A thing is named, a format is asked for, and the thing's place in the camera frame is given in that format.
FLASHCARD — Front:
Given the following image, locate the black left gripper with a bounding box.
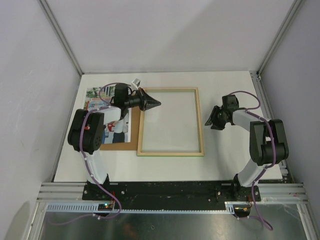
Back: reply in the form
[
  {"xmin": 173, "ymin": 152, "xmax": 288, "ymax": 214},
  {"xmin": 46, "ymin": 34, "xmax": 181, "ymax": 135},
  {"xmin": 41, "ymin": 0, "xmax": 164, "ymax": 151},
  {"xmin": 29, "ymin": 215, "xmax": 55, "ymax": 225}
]
[{"xmin": 124, "ymin": 87, "xmax": 161, "ymax": 112}]

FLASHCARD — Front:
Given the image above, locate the green wooden photo frame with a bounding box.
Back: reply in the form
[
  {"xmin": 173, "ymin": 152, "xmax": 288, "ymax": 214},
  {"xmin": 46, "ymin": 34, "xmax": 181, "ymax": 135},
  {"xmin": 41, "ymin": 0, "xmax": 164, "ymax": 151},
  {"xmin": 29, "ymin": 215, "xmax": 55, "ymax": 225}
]
[{"xmin": 137, "ymin": 87, "xmax": 205, "ymax": 157}]

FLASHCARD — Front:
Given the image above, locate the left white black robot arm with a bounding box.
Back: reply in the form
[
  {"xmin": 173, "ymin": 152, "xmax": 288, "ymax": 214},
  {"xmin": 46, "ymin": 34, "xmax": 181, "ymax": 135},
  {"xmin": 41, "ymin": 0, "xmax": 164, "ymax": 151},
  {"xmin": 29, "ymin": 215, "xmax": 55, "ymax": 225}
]
[{"xmin": 67, "ymin": 79, "xmax": 161, "ymax": 200}]

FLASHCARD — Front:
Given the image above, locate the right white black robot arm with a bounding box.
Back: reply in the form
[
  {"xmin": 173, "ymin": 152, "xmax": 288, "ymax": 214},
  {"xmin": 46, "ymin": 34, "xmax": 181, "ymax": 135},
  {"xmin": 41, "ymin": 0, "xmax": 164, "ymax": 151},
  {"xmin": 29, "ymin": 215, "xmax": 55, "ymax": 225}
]
[{"xmin": 205, "ymin": 91, "xmax": 289, "ymax": 201}]

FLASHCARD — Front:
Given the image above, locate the printed photo of two people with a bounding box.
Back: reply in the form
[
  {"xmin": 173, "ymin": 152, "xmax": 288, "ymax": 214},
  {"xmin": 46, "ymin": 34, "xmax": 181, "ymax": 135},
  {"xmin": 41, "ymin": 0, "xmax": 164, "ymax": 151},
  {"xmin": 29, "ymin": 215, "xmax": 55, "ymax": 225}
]
[{"xmin": 84, "ymin": 85, "xmax": 132, "ymax": 144}]

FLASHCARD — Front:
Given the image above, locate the brown cardboard backing board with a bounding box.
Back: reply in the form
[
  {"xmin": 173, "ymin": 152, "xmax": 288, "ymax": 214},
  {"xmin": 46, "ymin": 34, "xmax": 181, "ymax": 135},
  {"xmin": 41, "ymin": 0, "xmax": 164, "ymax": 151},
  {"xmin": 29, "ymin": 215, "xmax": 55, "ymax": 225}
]
[{"xmin": 99, "ymin": 87, "xmax": 145, "ymax": 152}]

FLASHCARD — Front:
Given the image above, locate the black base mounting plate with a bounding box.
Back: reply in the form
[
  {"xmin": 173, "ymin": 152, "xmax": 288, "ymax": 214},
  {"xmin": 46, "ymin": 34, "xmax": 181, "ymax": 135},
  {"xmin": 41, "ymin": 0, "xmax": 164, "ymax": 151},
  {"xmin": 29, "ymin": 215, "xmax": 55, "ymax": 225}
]
[{"xmin": 82, "ymin": 180, "xmax": 261, "ymax": 210}]

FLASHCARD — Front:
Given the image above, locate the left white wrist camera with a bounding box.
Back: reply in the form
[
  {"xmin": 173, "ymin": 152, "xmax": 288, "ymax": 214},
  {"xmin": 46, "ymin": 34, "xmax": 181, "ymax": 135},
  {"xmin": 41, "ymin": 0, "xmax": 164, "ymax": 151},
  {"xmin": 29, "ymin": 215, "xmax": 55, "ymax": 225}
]
[{"xmin": 131, "ymin": 78, "xmax": 141, "ymax": 90}]

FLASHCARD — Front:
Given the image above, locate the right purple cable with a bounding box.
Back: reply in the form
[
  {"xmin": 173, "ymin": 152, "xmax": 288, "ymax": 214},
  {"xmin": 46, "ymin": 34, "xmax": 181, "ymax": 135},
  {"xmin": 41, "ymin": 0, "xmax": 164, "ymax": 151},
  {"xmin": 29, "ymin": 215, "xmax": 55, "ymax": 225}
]
[{"xmin": 229, "ymin": 90, "xmax": 280, "ymax": 231}]

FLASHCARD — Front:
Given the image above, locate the white slotted cable duct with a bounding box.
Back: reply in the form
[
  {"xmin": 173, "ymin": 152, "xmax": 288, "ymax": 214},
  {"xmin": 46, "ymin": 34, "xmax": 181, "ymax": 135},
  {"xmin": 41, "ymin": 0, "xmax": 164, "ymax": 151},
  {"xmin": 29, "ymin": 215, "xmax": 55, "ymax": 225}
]
[{"xmin": 46, "ymin": 201, "xmax": 252, "ymax": 216}]

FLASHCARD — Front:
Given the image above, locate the left aluminium corner post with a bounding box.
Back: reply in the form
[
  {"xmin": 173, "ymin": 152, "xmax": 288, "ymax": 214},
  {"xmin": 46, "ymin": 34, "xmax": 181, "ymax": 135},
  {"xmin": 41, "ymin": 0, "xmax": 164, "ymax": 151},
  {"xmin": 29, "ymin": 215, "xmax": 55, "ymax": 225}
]
[{"xmin": 37, "ymin": 0, "xmax": 84, "ymax": 76}]

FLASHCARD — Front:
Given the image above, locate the aluminium corner post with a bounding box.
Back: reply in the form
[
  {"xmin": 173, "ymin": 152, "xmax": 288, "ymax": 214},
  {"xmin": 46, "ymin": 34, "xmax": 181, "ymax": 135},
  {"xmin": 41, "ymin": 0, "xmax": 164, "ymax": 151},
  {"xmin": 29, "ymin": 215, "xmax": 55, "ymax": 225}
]
[
  {"xmin": 37, "ymin": 0, "xmax": 84, "ymax": 76},
  {"xmin": 256, "ymin": 0, "xmax": 305, "ymax": 76}
]

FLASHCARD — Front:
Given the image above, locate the right aluminium corner post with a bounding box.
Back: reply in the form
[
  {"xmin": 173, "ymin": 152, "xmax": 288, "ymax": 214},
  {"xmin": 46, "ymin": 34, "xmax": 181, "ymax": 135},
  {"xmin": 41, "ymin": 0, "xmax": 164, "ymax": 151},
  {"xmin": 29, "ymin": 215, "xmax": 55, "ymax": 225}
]
[{"xmin": 256, "ymin": 0, "xmax": 305, "ymax": 76}]

